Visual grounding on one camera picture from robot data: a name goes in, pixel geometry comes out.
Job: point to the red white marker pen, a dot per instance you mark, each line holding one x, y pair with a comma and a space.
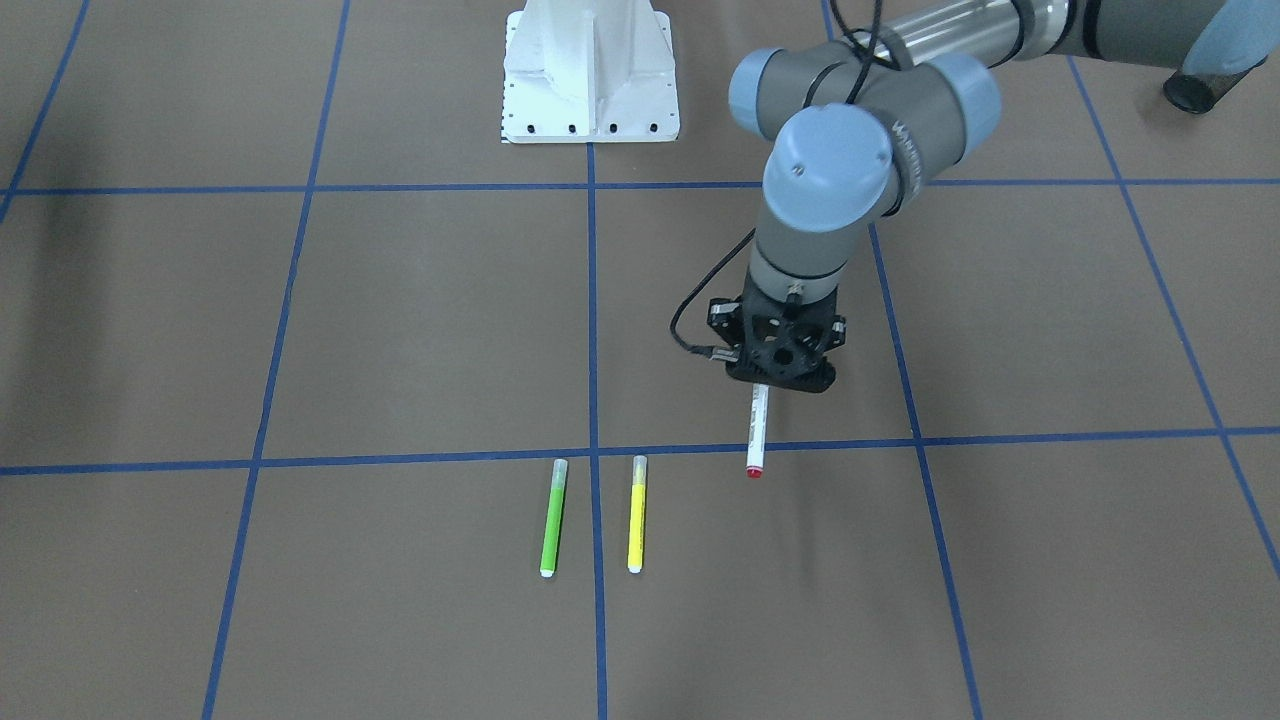
757, 431

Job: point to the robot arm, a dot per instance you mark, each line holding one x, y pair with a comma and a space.
859, 125

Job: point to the yellow marker pen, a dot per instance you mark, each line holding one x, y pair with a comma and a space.
637, 516

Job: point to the green marker pen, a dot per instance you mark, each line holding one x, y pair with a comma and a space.
548, 562

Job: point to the brown paper table cover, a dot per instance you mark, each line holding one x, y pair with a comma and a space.
291, 341

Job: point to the black solid cup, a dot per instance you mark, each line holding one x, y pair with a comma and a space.
1198, 95

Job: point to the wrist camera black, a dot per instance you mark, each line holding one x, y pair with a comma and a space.
776, 343

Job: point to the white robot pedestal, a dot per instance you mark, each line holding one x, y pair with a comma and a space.
589, 72

